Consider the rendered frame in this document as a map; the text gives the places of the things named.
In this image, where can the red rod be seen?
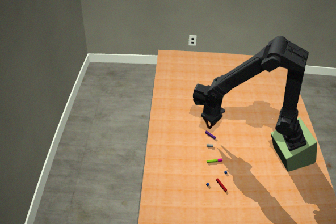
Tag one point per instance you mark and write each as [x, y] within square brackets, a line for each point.
[221, 185]

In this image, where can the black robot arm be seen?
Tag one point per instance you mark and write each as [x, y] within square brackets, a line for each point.
[278, 53]

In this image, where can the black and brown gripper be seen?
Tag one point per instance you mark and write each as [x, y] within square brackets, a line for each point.
[214, 116]

